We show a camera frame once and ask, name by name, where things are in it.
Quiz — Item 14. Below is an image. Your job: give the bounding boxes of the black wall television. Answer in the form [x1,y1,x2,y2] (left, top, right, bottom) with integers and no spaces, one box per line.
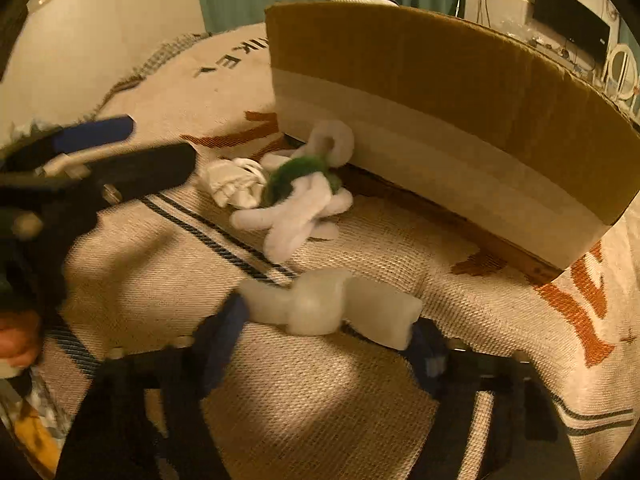
[533,0,611,65]

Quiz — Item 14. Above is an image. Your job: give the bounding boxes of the person's left hand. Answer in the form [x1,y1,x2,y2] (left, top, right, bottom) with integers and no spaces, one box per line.
[0,310,42,368]

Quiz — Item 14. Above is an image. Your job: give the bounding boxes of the cream printed woven blanket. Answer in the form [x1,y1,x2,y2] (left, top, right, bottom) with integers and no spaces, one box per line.
[39,182,639,479]

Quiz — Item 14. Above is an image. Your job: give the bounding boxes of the white oval vanity mirror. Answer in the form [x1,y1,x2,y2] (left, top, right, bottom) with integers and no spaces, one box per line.
[603,44,639,101]

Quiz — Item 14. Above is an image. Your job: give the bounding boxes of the brown cardboard box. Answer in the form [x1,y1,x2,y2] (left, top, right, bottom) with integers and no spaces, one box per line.
[266,1,639,270]

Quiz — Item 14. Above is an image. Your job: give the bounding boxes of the white folded sock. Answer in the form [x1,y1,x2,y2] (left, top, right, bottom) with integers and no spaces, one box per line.
[198,157,267,209]

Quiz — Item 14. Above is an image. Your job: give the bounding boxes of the white green plush toy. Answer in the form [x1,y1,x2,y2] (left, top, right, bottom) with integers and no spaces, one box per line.
[230,120,355,264]

